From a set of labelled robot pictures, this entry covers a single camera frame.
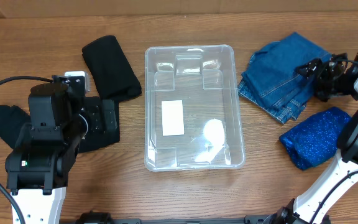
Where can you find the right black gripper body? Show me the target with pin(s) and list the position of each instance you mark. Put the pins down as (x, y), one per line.
(331, 80)

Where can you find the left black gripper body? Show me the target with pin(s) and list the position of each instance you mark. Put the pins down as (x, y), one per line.
(109, 115)

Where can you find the blue jeans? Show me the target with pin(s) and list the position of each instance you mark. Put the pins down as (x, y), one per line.
(271, 81)

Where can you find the sparkly blue cloth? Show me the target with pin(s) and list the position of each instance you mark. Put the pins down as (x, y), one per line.
(313, 141)

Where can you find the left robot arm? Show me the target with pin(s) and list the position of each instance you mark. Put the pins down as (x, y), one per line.
(62, 121)

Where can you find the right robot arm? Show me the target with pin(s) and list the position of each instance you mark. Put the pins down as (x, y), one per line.
(342, 173)

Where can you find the white label in container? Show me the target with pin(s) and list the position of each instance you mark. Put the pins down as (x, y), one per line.
(172, 118)

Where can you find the clear plastic container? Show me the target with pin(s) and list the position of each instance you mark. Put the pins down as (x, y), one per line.
(204, 78)

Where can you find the black rolled cloth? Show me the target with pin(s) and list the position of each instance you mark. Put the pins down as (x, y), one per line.
(111, 71)

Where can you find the small black crumpled cloth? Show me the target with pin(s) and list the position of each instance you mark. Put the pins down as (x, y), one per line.
(14, 126)

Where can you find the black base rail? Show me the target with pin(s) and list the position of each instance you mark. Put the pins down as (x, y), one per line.
(106, 218)

